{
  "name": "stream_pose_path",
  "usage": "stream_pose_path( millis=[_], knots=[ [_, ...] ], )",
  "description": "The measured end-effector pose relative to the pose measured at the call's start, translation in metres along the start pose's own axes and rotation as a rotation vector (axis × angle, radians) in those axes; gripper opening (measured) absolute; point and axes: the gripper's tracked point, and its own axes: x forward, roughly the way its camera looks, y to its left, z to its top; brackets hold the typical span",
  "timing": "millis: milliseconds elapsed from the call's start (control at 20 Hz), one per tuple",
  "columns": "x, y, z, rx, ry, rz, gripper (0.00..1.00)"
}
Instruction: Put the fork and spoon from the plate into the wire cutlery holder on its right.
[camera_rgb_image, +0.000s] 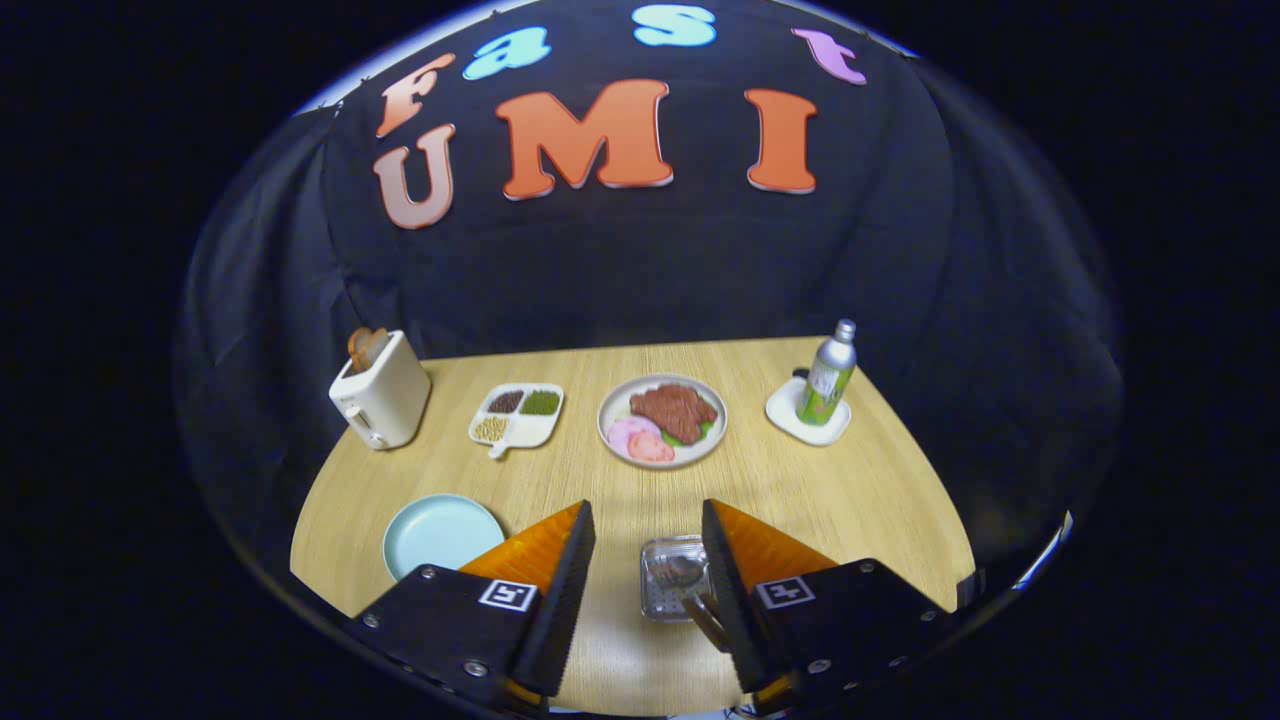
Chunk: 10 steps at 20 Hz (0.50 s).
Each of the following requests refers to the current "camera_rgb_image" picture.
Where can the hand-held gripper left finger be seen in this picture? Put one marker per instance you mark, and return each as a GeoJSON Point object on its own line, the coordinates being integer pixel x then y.
{"type": "Point", "coordinates": [565, 610]}

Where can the white divided bean tray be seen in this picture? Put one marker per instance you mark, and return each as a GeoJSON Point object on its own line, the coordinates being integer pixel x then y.
{"type": "Point", "coordinates": [530, 430]}

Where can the brown meat slice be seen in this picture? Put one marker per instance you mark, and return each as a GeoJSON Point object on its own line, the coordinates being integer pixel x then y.
{"type": "Point", "coordinates": [675, 410]}

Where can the pink ham slices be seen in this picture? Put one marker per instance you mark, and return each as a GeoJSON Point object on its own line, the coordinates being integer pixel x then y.
{"type": "Point", "coordinates": [640, 440]}

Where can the green bottle silver cap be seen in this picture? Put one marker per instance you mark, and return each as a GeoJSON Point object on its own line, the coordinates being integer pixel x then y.
{"type": "Point", "coordinates": [828, 380]}

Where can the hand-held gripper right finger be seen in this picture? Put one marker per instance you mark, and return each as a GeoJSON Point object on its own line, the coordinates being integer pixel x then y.
{"type": "Point", "coordinates": [735, 610]}

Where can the cream toaster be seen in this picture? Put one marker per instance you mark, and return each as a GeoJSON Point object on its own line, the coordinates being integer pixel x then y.
{"type": "Point", "coordinates": [390, 400]}

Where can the grey round food plate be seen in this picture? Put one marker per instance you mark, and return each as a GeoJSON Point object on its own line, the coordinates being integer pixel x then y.
{"type": "Point", "coordinates": [611, 420]}

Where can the white square coaster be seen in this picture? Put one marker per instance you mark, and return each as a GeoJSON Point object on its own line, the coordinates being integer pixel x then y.
{"type": "Point", "coordinates": [785, 412]}

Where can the light blue plate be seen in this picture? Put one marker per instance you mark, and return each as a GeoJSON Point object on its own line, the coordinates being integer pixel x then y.
{"type": "Point", "coordinates": [440, 535]}

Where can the brown toast slice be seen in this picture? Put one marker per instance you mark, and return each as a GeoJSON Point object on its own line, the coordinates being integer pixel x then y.
{"type": "Point", "coordinates": [365, 348]}

